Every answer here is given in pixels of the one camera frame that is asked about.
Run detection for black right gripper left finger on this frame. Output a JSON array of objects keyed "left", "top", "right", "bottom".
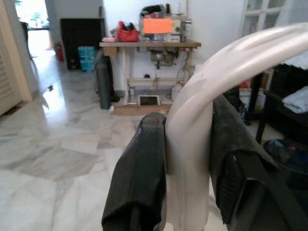
[{"left": 101, "top": 113, "right": 167, "bottom": 231}]

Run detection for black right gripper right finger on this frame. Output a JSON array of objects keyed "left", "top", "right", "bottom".
[{"left": 210, "top": 94, "right": 308, "bottom": 231}]

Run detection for black table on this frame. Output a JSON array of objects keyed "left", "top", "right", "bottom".
[{"left": 250, "top": 63, "right": 308, "bottom": 145}]

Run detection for black round waste bin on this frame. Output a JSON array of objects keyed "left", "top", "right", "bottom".
[{"left": 263, "top": 139, "right": 308, "bottom": 191}]

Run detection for white framed black pedal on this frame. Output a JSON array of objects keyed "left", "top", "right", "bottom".
[{"left": 138, "top": 95, "right": 161, "bottom": 107}]

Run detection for light blue folded cloth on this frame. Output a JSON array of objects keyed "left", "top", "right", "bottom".
[{"left": 282, "top": 86, "right": 308, "bottom": 114}]

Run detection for white lace tablecloth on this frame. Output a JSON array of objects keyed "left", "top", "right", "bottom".
[{"left": 283, "top": 51, "right": 308, "bottom": 70}]

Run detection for grey thread spools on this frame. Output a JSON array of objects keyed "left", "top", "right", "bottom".
[{"left": 184, "top": 18, "right": 193, "bottom": 43}]

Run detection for wooden sewing table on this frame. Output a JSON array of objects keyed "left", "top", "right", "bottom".
[{"left": 99, "top": 40, "right": 202, "bottom": 116}]

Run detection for white sewing machine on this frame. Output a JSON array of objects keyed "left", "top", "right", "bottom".
[{"left": 139, "top": 16, "right": 184, "bottom": 43}]

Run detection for white glass-pane door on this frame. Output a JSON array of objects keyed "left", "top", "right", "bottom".
[{"left": 240, "top": 0, "right": 289, "bottom": 37}]

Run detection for red handbag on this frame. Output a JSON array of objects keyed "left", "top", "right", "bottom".
[{"left": 116, "top": 21, "right": 140, "bottom": 43}]

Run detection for orange paper sheet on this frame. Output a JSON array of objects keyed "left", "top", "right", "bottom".
[{"left": 142, "top": 18, "right": 173, "bottom": 34}]

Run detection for red fire extinguisher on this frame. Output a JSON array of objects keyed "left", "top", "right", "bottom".
[{"left": 55, "top": 42, "right": 65, "bottom": 62}]

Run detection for black cloth bundle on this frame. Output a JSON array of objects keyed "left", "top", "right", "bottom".
[{"left": 140, "top": 4, "right": 166, "bottom": 18}]

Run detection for beige louvred door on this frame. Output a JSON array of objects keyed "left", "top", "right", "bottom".
[{"left": 0, "top": 0, "right": 32, "bottom": 116}]

